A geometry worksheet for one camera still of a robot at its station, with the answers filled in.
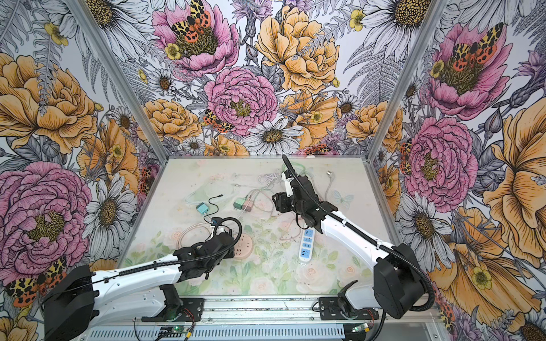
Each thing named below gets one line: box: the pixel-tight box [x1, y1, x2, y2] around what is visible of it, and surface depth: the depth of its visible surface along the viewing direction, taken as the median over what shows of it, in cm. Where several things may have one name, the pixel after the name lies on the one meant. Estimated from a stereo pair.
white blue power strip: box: [298, 228, 316, 263], surface depth 89 cm
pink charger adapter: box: [242, 200, 254, 213], surface depth 101 cm
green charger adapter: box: [233, 198, 246, 211], surface depth 102 cm
